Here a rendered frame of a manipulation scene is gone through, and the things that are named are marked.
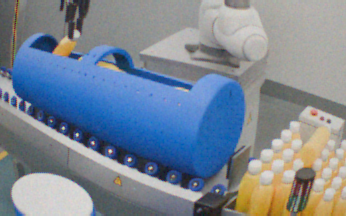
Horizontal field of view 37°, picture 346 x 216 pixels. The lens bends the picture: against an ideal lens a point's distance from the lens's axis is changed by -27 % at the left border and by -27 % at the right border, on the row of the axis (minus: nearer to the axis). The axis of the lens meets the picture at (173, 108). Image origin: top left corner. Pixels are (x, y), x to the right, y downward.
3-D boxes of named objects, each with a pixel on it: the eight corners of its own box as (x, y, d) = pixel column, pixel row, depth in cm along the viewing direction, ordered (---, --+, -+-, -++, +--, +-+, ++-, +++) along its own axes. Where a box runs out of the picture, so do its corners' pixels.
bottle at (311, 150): (319, 159, 156) (335, 136, 171) (312, 140, 157) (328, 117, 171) (304, 169, 161) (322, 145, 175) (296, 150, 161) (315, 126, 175)
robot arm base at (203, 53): (191, 43, 252) (191, 30, 249) (246, 53, 246) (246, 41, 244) (178, 58, 236) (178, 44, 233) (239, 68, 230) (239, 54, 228)
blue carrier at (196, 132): (51, 82, 244) (51, 22, 230) (243, 150, 199) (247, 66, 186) (13, 110, 223) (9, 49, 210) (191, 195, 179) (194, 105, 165)
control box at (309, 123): (304, 131, 203) (308, 104, 199) (340, 144, 193) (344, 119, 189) (295, 142, 196) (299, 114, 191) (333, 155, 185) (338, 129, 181)
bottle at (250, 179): (227, 221, 171) (237, 170, 163) (240, 211, 176) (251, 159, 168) (245, 226, 167) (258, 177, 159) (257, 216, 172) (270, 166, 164)
